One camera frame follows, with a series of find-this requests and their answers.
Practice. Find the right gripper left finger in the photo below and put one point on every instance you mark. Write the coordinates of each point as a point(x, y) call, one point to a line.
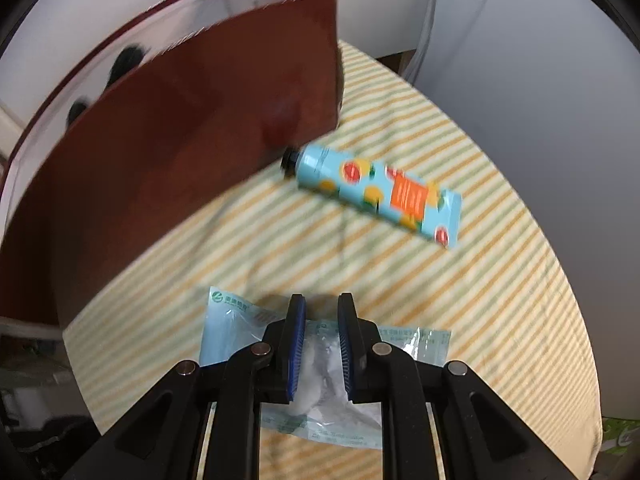
point(204, 421)

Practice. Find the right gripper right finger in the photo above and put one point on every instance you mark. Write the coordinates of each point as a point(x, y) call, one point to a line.
point(437, 421)

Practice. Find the light blue cotton ball pack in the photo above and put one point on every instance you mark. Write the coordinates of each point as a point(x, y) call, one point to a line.
point(320, 411)

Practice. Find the green tissue package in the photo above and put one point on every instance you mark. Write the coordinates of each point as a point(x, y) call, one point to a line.
point(618, 435)

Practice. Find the striped yellow green tablecloth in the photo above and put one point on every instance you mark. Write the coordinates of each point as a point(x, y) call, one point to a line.
point(501, 293)

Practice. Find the blue fruit-print cream tube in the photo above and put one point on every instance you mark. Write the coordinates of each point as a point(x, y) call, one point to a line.
point(415, 204)

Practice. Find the dark red storage box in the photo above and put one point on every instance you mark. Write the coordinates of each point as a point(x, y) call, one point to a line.
point(225, 87)

